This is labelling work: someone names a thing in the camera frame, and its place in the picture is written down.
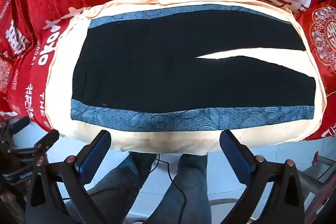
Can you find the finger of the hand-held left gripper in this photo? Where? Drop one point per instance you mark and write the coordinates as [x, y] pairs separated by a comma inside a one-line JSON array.
[[20, 124], [48, 138]]

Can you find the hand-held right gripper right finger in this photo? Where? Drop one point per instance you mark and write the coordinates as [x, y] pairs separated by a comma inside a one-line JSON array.
[[236, 158]]

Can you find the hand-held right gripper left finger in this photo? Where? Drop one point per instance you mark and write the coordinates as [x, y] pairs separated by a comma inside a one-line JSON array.
[[95, 154]]

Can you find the black pants with blue stripes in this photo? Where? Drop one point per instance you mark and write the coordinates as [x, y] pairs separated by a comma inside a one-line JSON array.
[[170, 77]]

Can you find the person's left leg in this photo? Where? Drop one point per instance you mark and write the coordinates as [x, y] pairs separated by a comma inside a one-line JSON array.
[[123, 187]]

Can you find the person's leg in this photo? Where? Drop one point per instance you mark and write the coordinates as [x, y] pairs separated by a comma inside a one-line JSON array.
[[123, 187], [183, 187]]

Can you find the person's right leg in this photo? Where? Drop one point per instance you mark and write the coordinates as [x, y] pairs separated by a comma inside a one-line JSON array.
[[183, 187]]

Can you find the red embroidered pillow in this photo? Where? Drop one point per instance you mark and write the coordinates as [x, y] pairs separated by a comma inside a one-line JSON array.
[[323, 35]]

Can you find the grey metal frame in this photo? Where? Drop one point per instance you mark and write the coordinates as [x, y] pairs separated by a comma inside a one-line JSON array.
[[312, 182]]

